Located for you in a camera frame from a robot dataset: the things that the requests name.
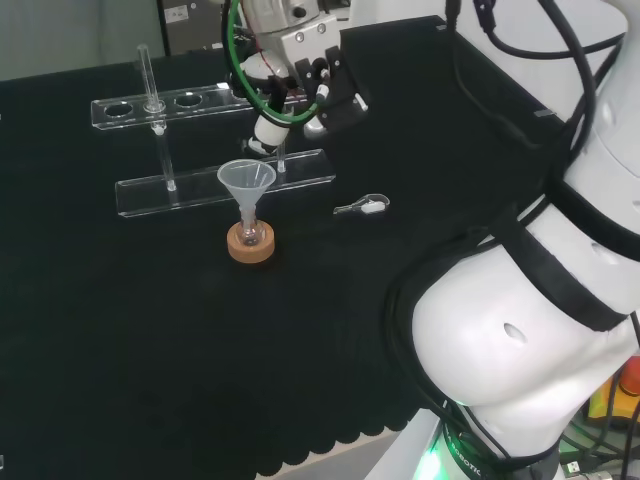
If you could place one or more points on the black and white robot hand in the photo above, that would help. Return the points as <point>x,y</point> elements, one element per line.
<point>340,100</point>

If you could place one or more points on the translucent plastic funnel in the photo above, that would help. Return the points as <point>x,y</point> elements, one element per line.
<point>246,182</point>

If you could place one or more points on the clear acrylic funnel stand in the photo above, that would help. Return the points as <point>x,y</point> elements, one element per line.
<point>150,197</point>

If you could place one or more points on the small round-bottom glass flask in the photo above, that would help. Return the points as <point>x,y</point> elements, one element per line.
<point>248,234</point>

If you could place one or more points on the dark metal cabinet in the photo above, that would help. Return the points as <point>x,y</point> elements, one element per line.
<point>190,25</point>

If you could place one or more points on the black bench cloth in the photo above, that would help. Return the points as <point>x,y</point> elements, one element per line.
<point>125,325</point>

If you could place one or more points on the yellow stop button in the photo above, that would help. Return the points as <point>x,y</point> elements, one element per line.
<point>620,400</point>

